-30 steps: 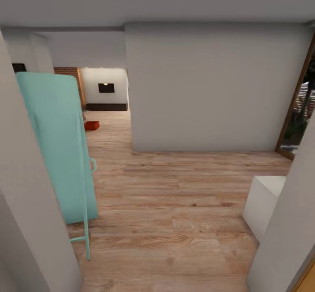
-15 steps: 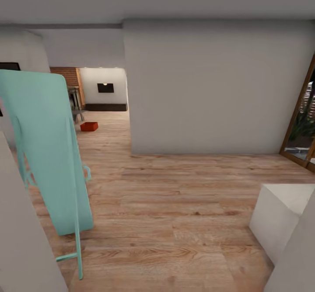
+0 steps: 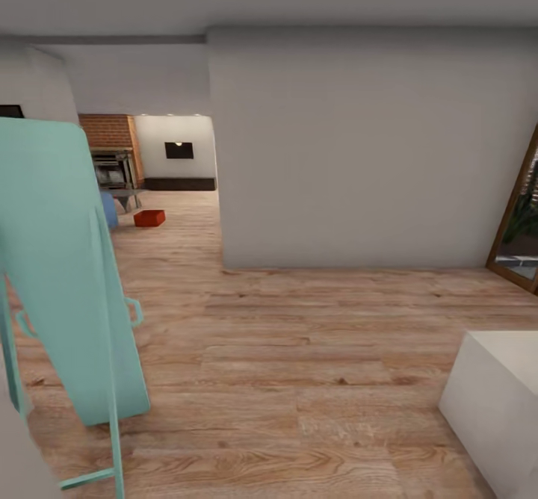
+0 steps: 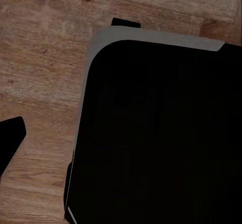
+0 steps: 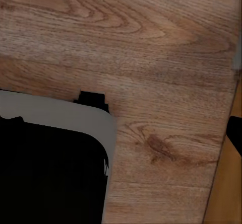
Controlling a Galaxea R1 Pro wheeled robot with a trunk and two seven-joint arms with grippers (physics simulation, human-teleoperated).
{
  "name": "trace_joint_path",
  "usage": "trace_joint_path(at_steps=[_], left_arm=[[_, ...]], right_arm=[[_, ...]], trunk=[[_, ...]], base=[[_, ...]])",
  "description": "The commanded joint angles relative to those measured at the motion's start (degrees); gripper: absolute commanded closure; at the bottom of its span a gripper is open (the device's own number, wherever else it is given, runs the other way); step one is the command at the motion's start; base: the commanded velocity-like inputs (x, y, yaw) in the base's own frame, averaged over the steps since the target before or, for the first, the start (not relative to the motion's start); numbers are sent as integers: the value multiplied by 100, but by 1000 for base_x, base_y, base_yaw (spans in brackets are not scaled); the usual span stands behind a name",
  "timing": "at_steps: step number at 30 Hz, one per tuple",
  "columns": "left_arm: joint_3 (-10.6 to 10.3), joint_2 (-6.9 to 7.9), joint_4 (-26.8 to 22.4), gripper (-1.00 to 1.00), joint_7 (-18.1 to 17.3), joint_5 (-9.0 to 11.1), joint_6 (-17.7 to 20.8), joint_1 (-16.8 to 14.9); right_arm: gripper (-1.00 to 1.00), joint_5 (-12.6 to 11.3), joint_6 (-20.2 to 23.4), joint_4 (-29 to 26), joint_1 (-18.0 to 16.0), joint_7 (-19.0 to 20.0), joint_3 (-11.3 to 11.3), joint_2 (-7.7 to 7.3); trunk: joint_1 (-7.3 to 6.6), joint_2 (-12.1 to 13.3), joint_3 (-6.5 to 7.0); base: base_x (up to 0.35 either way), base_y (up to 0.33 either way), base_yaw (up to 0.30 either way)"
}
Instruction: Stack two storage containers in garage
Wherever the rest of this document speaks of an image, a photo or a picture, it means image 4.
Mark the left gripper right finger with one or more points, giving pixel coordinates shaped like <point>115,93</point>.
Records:
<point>234,132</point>

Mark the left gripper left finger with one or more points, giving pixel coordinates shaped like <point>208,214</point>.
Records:
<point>12,132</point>

